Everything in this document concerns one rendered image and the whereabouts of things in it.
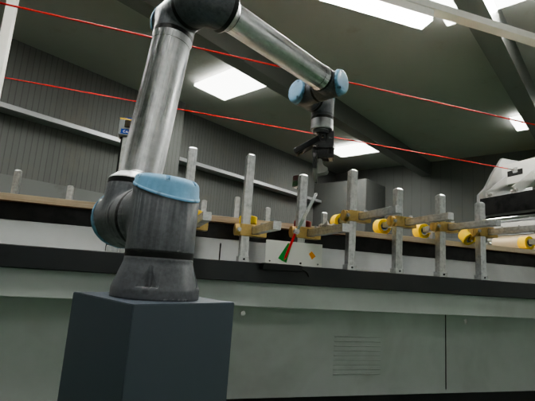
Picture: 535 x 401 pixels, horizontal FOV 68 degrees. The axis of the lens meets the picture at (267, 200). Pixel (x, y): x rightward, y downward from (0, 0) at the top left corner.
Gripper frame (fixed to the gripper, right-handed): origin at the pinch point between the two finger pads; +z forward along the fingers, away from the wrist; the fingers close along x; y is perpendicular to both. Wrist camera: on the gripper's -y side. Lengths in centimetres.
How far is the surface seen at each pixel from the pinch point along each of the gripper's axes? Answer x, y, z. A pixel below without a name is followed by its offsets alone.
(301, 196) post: 16.8, -6.9, 4.2
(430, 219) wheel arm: 27, 49, 10
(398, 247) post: 41, 37, 22
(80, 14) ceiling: 198, -292, -230
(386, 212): 11.1, 29.0, 10.3
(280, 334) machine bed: 37, -15, 66
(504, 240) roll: 220, 144, -1
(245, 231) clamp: 4.3, -27.7, 21.7
